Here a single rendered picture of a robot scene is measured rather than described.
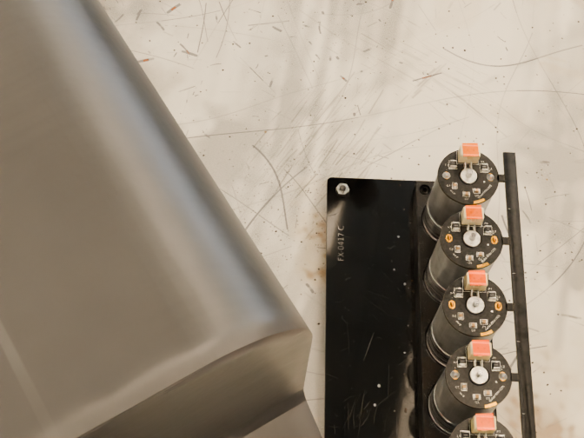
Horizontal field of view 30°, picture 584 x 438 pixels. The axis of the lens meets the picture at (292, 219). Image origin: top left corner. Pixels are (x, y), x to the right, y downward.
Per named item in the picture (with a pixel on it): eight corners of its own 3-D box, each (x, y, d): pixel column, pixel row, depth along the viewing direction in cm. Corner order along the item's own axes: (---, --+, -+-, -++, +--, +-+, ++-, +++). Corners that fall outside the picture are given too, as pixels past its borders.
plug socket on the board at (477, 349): (467, 366, 41) (471, 361, 40) (467, 344, 41) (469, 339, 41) (488, 367, 41) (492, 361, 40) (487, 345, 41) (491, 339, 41)
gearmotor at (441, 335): (424, 374, 46) (445, 333, 41) (422, 319, 47) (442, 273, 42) (481, 375, 46) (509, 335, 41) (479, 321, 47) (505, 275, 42)
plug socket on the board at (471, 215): (461, 230, 43) (464, 223, 43) (460, 211, 44) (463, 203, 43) (481, 231, 43) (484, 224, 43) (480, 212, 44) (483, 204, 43)
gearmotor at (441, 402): (426, 440, 45) (447, 405, 40) (424, 381, 46) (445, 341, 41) (485, 441, 45) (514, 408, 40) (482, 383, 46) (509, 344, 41)
